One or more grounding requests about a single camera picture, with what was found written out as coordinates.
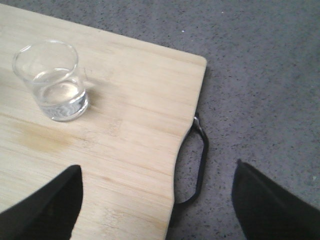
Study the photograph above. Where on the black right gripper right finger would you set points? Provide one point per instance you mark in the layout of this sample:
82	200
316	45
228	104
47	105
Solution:
267	211

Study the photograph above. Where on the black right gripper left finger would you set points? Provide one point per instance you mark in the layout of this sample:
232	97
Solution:
50	213

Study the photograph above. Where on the small glass beaker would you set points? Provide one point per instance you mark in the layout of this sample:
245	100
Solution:
49	69

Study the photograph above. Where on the wooden cutting board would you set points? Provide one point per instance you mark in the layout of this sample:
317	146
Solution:
142	97

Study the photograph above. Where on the black cutting board handle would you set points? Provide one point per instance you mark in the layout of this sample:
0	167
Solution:
179	207

